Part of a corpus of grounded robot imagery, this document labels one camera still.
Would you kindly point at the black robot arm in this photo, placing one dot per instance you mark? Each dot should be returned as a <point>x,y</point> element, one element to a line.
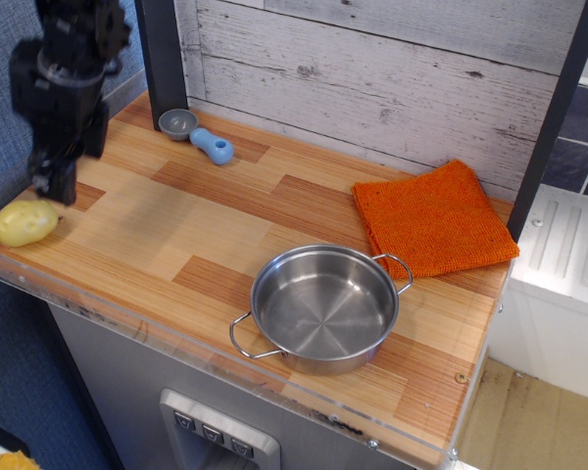
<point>81,36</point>

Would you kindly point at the clear acrylic table edge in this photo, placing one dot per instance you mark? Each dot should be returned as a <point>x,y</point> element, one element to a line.
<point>126,359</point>

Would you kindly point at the yellow toy potato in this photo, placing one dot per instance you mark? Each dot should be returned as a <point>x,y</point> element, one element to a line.
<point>24,222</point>

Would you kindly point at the white ribbed sink drainboard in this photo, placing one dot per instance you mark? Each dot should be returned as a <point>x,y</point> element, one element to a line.
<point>554,244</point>

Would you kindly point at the dark grey left post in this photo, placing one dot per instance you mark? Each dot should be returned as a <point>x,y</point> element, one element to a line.
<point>161,55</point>

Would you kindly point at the dark grey post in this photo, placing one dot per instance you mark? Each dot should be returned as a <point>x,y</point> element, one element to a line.
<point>161,55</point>
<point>573,66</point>

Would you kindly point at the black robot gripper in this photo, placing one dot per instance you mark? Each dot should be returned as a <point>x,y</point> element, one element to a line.
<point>67,114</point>

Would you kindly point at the yellow object at bottom left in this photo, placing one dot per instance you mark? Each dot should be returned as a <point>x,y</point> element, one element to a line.
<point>17,461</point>

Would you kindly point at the grey and blue toy scoop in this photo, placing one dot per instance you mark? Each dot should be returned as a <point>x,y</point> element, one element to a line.
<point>183,125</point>

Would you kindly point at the stainless steel pot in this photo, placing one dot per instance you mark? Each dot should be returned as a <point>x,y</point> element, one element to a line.
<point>326,309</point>

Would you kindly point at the dark grey right post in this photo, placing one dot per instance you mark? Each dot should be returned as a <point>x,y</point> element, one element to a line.
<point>573,66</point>

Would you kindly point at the orange knitted cloth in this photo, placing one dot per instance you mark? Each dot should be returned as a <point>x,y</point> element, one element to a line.
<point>437,223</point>

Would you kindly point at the grey dispenser panel with buttons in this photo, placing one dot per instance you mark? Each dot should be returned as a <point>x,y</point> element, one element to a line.
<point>204,438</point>

